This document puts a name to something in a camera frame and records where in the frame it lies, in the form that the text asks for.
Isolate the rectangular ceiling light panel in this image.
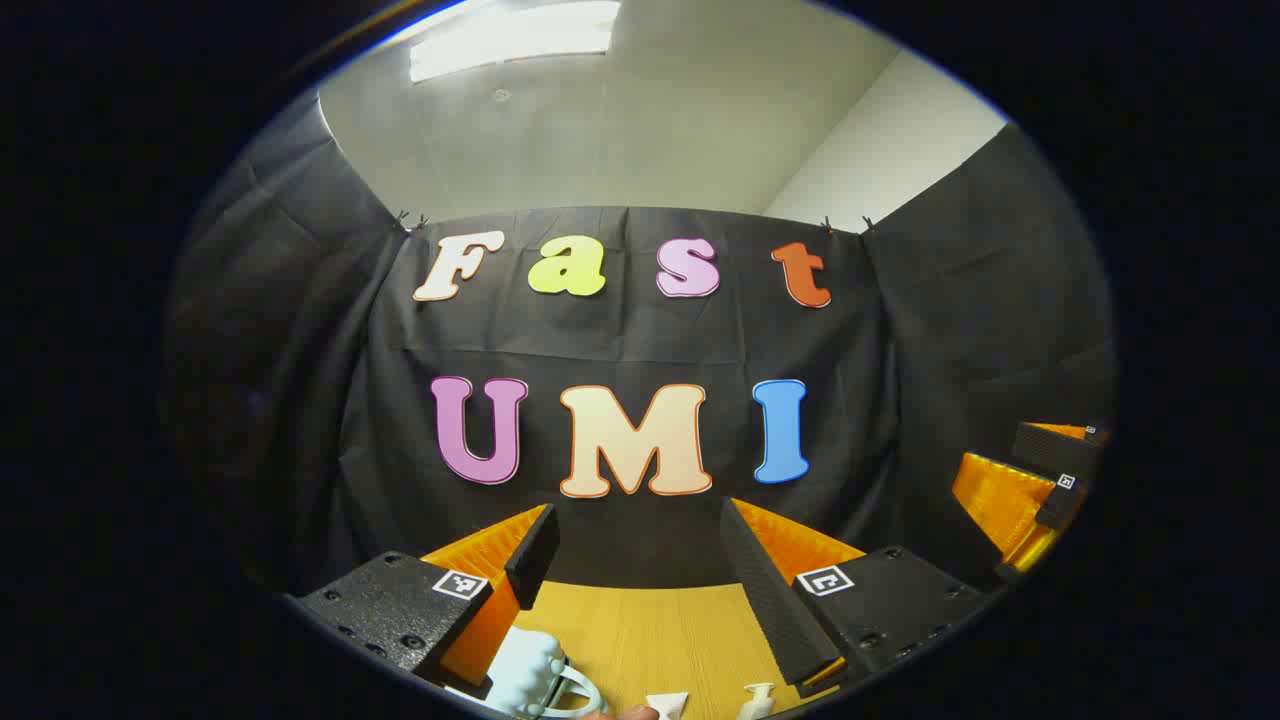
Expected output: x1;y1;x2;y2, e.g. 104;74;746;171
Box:
408;0;623;84

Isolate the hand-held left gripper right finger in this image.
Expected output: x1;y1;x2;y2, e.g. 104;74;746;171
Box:
718;496;993;699

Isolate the light blue suitcase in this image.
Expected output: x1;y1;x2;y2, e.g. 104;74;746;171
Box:
445;625;611;720

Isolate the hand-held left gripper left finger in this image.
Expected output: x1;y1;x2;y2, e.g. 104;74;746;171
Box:
285;503;561;701

